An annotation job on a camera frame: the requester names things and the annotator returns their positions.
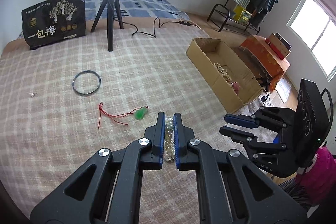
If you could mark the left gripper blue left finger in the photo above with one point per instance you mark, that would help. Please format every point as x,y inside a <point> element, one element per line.
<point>107,187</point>

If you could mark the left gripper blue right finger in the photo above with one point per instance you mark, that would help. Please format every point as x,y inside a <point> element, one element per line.
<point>231,189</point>

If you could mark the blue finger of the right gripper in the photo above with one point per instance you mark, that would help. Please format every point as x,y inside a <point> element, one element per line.
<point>236,135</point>
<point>241,120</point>

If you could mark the brown leather wristwatch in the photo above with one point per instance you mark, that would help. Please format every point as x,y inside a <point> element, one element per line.
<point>234,85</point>

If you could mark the dark blue bangle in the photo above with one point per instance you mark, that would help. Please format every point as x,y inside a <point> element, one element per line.
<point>86,83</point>

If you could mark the pink sleeve forearm right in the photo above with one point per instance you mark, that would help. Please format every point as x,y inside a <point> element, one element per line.
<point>319,179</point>

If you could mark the orange covered low table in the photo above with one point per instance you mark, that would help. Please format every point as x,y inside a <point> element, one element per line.
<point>264,51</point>

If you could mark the cardboard box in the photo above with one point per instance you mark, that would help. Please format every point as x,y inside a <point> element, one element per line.
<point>213,58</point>

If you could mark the yellow box on rack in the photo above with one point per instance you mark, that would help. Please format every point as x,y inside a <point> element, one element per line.
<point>241,15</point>

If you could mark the window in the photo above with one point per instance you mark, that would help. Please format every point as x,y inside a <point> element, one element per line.
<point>313,24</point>

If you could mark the dark hanging clothes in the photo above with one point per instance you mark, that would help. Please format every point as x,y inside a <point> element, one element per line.
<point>259,10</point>

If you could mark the blue patterned bed sheet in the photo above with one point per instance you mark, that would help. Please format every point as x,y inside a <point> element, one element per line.
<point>138,8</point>

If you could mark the black tripod stand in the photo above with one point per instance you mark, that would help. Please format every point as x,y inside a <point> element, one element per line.
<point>113,12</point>

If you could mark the black snack bag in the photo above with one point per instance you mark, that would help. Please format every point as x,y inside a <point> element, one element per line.
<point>53,21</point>

